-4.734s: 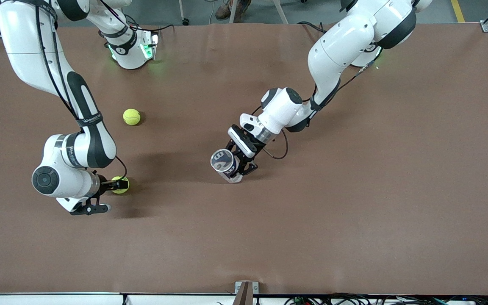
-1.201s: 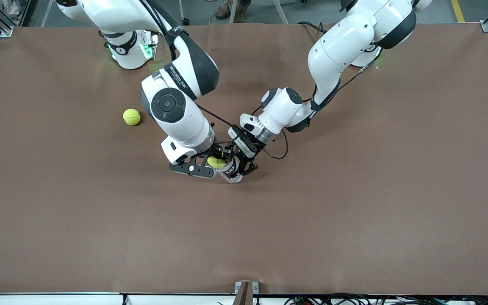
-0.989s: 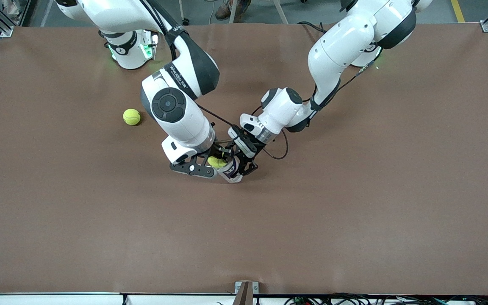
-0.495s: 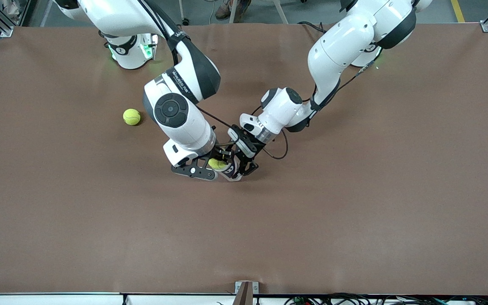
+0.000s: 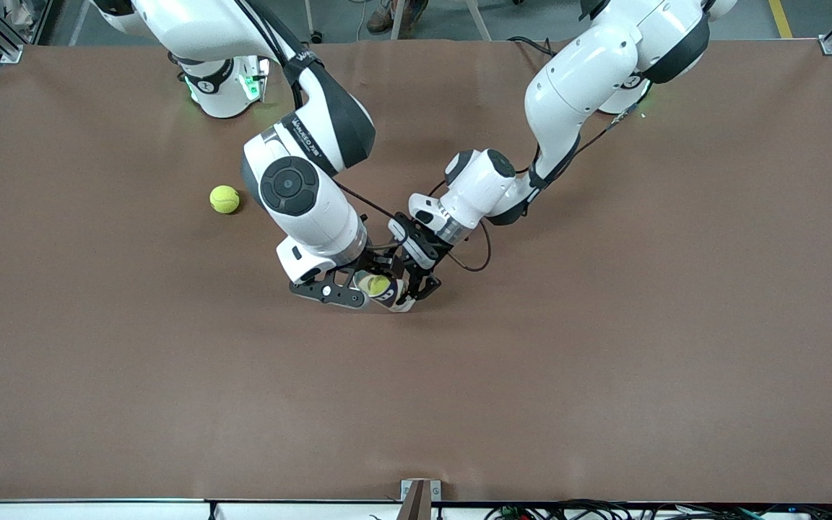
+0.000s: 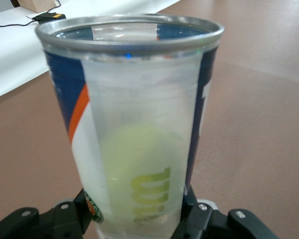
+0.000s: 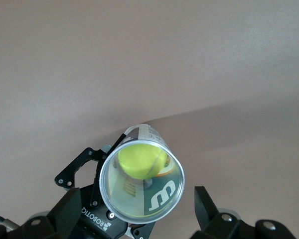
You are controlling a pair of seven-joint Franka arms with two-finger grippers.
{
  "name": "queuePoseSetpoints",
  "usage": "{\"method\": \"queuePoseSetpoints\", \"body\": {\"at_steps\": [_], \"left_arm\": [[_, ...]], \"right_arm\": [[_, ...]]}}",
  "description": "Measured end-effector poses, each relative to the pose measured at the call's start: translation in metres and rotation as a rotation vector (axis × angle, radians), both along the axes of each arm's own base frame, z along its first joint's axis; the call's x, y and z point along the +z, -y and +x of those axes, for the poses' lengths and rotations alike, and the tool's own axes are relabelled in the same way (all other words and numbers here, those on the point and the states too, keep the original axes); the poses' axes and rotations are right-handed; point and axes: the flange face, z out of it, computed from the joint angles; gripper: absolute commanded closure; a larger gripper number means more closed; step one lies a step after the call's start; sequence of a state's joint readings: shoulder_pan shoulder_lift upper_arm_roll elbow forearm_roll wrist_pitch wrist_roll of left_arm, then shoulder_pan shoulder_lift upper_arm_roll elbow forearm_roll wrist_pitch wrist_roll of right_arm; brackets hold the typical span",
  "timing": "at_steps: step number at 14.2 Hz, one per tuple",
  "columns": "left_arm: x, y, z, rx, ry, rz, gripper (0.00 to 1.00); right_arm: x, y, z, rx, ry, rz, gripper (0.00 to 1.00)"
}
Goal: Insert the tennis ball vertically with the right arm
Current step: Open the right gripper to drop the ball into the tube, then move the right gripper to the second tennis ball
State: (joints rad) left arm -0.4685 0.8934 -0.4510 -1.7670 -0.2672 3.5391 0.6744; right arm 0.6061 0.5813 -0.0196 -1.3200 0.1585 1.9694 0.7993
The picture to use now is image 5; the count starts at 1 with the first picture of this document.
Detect clear tennis ball can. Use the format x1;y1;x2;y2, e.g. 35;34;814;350
353;267;417;313

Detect brown table mat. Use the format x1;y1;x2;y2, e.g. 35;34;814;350
0;38;832;505

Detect brown shoe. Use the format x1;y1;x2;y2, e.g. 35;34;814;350
396;0;430;39
367;4;395;35

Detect white pole with caster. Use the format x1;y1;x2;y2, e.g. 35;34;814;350
303;0;324;44

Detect black left arm base cable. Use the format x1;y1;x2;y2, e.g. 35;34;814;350
507;35;558;58

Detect small metal bracket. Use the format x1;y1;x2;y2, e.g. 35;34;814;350
400;479;443;503

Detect tangled black cables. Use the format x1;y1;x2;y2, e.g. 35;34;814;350
485;498;832;520

